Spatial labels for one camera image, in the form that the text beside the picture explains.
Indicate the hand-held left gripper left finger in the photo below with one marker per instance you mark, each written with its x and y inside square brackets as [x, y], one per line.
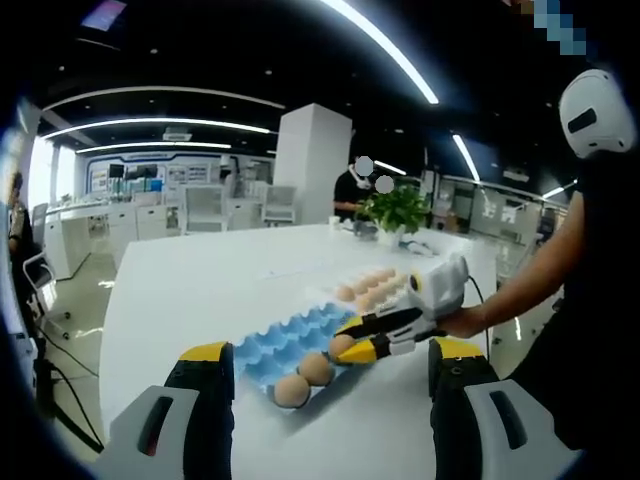
[210, 430]

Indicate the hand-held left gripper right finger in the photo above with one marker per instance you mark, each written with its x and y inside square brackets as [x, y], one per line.
[455, 425]

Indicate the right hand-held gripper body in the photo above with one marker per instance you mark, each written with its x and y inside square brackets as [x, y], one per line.
[445, 290]

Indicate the single brown egg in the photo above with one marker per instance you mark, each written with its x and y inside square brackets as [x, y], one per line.
[342, 344]
[292, 390]
[315, 369]

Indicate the cluster of brown eggs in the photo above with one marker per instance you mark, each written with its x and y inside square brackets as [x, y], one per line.
[372, 287]

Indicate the blue egg tray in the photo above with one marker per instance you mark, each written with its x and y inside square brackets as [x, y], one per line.
[280, 345]

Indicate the white egg tray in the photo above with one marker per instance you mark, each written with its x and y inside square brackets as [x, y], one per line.
[322, 295]

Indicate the person's right hand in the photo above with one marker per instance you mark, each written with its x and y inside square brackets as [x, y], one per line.
[467, 324]

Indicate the blue white object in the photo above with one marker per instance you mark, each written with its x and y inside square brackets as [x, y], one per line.
[420, 248]

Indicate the small dark object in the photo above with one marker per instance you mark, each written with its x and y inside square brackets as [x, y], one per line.
[365, 231]

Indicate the potted green plant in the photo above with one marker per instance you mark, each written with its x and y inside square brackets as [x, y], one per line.
[400, 207]

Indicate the white cup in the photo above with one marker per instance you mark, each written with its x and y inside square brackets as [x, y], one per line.
[334, 222]

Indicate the white table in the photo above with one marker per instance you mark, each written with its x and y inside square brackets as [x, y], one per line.
[190, 310]

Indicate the ceiling air conditioner unit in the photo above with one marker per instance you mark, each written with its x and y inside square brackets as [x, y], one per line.
[177, 135]
[516, 175]

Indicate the short ceiling light strip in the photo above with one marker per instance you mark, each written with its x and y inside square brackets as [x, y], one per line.
[466, 156]

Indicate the operator in black clothing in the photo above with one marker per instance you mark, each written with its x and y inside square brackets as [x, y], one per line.
[600, 300]

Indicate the white mesh chair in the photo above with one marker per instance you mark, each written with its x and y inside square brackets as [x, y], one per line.
[280, 202]
[205, 207]

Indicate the black tripod stand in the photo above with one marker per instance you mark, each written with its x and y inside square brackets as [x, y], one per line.
[45, 390]

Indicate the white square pillar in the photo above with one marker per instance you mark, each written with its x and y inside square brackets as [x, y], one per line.
[312, 165]

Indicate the white office chair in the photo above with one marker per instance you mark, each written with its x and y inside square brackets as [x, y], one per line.
[47, 295]

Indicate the white cabinet row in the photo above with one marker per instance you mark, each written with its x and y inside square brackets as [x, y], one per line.
[80, 235]

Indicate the long ceiling light strip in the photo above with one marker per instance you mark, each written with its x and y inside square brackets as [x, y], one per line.
[395, 55]

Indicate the white chest-worn device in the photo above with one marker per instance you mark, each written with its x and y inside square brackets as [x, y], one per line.
[600, 90]

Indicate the ceiling-mounted screen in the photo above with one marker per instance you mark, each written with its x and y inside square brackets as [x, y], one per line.
[102, 15]

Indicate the blue framed display wall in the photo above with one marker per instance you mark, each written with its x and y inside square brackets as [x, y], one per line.
[150, 172]

